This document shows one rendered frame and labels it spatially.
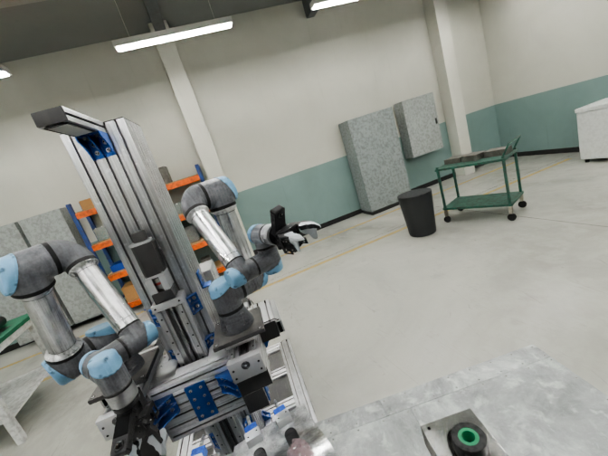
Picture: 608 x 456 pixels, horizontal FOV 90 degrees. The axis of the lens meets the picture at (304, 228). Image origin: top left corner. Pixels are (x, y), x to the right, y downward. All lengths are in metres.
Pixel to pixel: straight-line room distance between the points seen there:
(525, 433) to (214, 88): 6.09
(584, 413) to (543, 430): 0.13
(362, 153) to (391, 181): 0.87
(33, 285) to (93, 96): 5.44
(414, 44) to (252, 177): 4.52
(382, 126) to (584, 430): 5.91
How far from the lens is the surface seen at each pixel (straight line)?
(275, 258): 1.15
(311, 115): 6.56
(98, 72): 6.59
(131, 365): 1.55
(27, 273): 1.26
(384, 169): 6.54
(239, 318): 1.39
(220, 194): 1.32
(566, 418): 1.20
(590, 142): 7.16
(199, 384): 1.52
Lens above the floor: 1.68
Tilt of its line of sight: 14 degrees down
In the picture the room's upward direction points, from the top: 18 degrees counter-clockwise
